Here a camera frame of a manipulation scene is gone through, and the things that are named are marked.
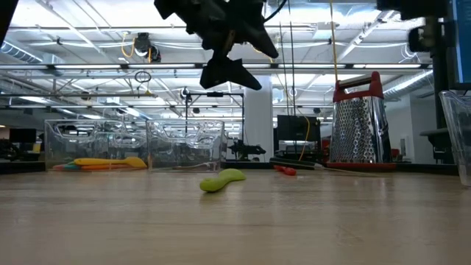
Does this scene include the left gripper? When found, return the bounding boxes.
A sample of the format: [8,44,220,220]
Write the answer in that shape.
[154,0,280,91]

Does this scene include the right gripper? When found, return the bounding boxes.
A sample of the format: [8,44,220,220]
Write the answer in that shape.
[407,16,441,52]

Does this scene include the red silicone spoon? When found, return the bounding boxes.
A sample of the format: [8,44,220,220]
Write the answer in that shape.
[272,164,298,177]

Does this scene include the light green silicone spoon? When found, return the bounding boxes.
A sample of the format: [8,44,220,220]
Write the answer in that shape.
[199,168,247,194]

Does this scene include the yellow silicone spatula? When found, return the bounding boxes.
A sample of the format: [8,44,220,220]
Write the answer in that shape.
[73,156,149,170]

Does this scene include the black computer monitor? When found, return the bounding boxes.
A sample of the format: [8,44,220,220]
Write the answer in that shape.
[450,0,471,91]

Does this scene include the white building column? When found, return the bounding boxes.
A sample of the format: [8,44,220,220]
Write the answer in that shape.
[244,75,275,162]

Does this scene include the black cabinet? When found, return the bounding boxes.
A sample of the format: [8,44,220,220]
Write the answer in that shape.
[276,115,322,163]

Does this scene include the large clear plastic bin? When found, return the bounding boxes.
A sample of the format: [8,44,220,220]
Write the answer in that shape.
[439,89,471,188]

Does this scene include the red box device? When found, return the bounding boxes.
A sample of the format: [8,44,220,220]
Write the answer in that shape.
[326,71,397,171]

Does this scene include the black metal stand frame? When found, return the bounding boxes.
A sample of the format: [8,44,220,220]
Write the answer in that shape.
[185,91,245,162]

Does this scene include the black monitor stand post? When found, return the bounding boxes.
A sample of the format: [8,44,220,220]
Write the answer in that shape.
[430,18,454,165]

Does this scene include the yellow cable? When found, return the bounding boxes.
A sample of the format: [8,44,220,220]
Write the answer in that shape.
[329,0,340,84]

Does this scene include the black cable reel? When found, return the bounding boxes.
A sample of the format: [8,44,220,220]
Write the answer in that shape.
[132,32,162,64]

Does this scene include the black aluminium table frame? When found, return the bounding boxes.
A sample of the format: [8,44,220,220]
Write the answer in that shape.
[0,160,461,177]

